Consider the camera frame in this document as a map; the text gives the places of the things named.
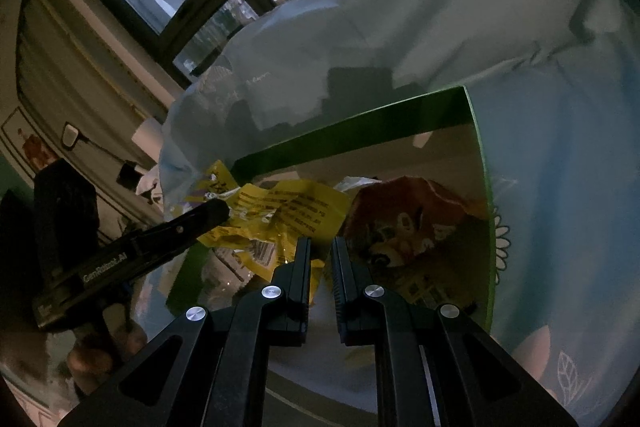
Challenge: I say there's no blue floral bedsheet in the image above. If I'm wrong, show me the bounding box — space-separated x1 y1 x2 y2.
150 0 640 418

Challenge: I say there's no red wall decoration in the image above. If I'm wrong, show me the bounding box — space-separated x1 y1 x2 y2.
20 132 52 171

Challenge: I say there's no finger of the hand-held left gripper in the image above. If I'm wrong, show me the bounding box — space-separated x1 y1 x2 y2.
134 198 232 266

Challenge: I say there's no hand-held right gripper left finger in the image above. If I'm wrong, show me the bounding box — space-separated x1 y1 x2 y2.
57 237 313 427

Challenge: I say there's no green cardboard box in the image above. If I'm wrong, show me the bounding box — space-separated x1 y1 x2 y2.
165 86 501 338

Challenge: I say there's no wall-mounted oval device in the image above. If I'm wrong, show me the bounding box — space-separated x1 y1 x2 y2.
62 123 82 151

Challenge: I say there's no red brown snack packet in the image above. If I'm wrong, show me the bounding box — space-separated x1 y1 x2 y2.
342 176 489 269

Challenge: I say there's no plain white snack packet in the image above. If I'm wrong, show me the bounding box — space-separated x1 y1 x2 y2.
335 176 382 196

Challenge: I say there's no person's left hand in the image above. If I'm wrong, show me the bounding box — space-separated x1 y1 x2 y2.
65 299 147 394

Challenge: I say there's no yellow snack packet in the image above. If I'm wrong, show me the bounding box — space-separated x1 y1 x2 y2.
192 159 352 304

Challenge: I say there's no black device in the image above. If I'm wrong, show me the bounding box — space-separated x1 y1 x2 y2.
117 162 144 188

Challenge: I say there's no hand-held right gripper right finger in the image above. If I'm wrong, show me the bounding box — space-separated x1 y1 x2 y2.
331 237 577 427

